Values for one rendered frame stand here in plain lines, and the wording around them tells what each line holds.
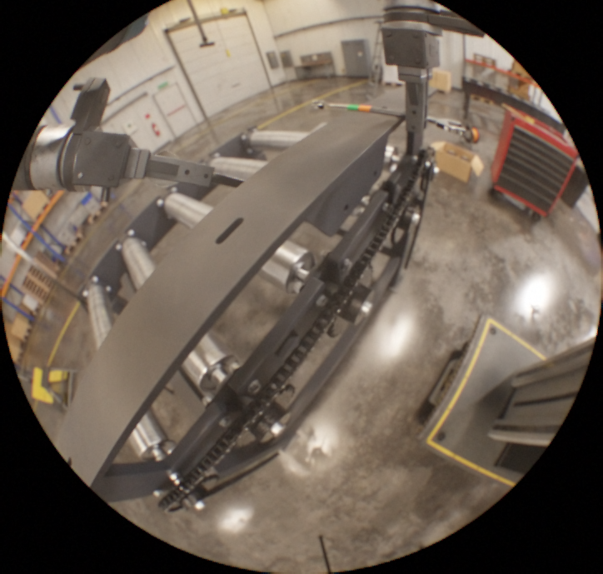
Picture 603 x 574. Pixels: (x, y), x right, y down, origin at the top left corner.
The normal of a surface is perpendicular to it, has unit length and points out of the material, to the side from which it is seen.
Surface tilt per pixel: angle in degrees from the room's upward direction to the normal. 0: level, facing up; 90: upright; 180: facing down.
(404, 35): 90
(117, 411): 0
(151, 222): 90
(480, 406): 0
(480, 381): 0
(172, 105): 90
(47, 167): 92
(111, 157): 79
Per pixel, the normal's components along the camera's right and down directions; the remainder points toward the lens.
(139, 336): -0.22, -0.53
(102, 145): 0.60, 0.43
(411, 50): -0.60, 0.74
